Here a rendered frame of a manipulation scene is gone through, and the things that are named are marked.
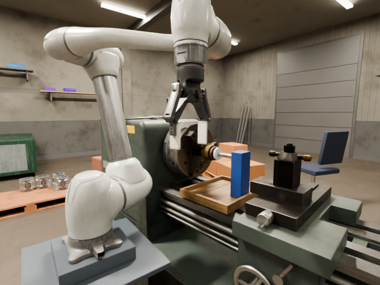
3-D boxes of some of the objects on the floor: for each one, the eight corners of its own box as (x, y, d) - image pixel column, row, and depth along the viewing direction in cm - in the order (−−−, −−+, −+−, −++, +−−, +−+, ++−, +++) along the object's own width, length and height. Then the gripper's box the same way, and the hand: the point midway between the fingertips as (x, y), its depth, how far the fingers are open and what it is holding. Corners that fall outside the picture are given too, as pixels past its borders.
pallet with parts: (65, 188, 381) (64, 169, 377) (80, 201, 323) (78, 180, 319) (-26, 207, 303) (-29, 184, 299) (-29, 228, 245) (-33, 201, 241)
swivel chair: (343, 201, 324) (350, 130, 310) (328, 212, 288) (335, 132, 274) (301, 189, 372) (305, 128, 358) (284, 198, 335) (288, 129, 322)
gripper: (202, 76, 71) (201, 141, 73) (147, 59, 50) (148, 150, 53) (223, 73, 67) (221, 143, 69) (172, 54, 46) (172, 154, 49)
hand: (189, 142), depth 61 cm, fingers open, 13 cm apart
